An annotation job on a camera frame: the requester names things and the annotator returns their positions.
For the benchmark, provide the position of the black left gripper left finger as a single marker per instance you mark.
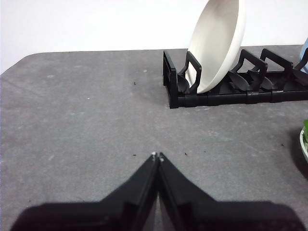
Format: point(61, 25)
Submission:
point(108, 214)

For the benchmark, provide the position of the orange carrot with green leaves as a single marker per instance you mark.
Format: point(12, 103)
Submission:
point(306, 130)

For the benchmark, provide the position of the blue plate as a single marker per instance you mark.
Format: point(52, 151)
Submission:
point(305, 55)

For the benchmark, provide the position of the black plate rack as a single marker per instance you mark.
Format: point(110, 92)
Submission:
point(216, 98)

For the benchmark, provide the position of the green plate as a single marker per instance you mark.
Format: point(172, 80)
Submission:
point(303, 149)

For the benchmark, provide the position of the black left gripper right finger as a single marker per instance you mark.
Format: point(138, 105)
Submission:
point(204, 214)

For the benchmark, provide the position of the cream plate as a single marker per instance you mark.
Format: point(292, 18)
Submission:
point(216, 36)

